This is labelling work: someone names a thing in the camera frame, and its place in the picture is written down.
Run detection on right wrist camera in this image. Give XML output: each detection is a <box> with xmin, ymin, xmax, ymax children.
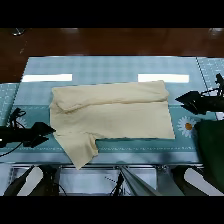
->
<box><xmin>214</xmin><ymin>73</ymin><xmax>224</xmax><ymax>90</ymax></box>

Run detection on cream T-shirt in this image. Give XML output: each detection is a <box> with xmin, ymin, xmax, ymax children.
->
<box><xmin>49</xmin><ymin>79</ymin><xmax>176</xmax><ymax>171</ymax></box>

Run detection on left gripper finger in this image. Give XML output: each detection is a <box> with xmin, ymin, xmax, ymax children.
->
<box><xmin>22</xmin><ymin>135</ymin><xmax>50</xmax><ymax>148</ymax></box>
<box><xmin>32</xmin><ymin>121</ymin><xmax>57</xmax><ymax>136</ymax></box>

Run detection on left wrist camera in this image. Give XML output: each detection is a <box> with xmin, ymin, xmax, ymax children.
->
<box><xmin>7</xmin><ymin>107</ymin><xmax>28</xmax><ymax>130</ymax></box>

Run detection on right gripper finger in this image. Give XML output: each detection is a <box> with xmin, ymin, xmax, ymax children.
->
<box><xmin>175</xmin><ymin>90</ymin><xmax>202</xmax><ymax>102</ymax></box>
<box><xmin>181</xmin><ymin>100</ymin><xmax>205</xmax><ymax>116</ymax></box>

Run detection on silver frame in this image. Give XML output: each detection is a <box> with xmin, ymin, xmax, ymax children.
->
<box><xmin>0</xmin><ymin>162</ymin><xmax>224</xmax><ymax>197</ymax></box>

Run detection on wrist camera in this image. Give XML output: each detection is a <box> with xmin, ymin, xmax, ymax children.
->
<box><xmin>214</xmin><ymin>73</ymin><xmax>224</xmax><ymax>90</ymax></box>
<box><xmin>7</xmin><ymin>107</ymin><xmax>28</xmax><ymax>130</ymax></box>

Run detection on dark green garment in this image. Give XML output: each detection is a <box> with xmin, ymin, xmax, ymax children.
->
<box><xmin>194</xmin><ymin>118</ymin><xmax>224</xmax><ymax>195</ymax></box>

